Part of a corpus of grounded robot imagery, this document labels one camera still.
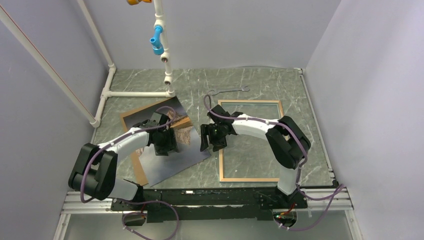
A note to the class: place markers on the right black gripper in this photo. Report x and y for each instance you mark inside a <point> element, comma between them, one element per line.
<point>206,129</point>

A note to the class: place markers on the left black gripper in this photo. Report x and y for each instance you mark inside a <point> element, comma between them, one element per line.
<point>171,145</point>

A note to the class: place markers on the landscape photo print board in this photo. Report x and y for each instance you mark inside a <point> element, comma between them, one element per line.
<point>159,168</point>

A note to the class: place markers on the blue wooden picture frame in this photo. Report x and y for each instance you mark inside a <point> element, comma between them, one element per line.
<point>249,159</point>

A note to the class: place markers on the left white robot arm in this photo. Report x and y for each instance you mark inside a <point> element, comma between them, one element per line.
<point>95,170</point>

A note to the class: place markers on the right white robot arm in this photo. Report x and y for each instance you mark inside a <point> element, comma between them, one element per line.
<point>287,141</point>

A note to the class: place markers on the brown wooden backing board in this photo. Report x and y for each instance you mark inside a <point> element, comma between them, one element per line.
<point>127,121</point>

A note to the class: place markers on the white pvc pipe structure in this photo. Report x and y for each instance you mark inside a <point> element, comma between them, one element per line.
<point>54,66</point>

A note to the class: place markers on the blue pipe fitting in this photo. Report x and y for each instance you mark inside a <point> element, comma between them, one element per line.
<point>155,41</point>

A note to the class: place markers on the orange pipe fitting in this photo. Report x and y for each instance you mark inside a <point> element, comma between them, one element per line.
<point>136,2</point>

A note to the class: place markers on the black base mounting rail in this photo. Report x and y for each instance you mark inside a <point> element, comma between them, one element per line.
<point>258,203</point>

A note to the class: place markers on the aluminium extrusion frame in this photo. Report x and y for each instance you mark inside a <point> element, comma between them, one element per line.
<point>317,199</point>

